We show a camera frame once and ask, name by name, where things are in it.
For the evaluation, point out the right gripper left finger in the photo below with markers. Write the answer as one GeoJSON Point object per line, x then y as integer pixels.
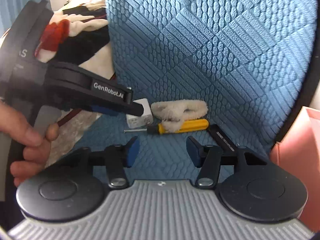
{"type": "Point", "coordinates": [77, 184]}

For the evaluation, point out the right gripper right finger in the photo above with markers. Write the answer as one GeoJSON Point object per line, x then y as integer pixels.
{"type": "Point", "coordinates": [247, 184]}

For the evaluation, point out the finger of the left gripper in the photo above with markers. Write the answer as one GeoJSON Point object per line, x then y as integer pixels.
{"type": "Point", "coordinates": [110, 106]}
{"type": "Point", "coordinates": [110, 89]}

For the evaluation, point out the black stick device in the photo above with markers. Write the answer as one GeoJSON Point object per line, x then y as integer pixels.
{"type": "Point", "coordinates": [221, 138]}

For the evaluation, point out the yellow handled screwdriver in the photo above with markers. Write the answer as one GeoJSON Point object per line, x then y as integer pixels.
{"type": "Point", "coordinates": [187, 126]}

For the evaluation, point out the person left hand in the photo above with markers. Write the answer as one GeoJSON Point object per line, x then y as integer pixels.
{"type": "Point", "coordinates": [37, 148]}

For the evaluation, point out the striped orange black blanket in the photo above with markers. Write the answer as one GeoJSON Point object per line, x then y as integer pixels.
{"type": "Point", "coordinates": [78, 33]}

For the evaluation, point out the pink open cardboard box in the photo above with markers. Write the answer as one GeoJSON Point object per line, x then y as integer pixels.
{"type": "Point", "coordinates": [298, 153]}

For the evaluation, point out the blue textured chair cover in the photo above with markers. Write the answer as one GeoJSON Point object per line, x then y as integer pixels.
{"type": "Point", "coordinates": [247, 59]}

